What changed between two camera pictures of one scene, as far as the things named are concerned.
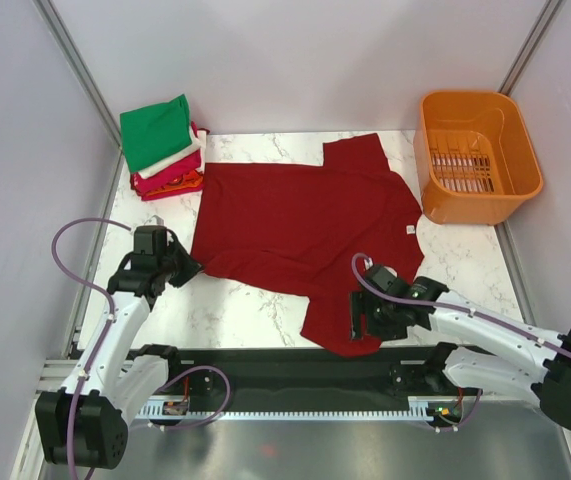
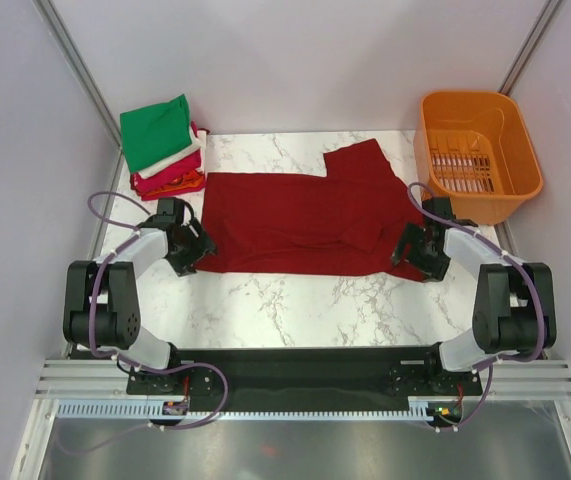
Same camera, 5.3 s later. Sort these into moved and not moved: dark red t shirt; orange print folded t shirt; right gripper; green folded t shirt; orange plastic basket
Moved: dark red t shirt; right gripper
Not moved: orange print folded t shirt; green folded t shirt; orange plastic basket
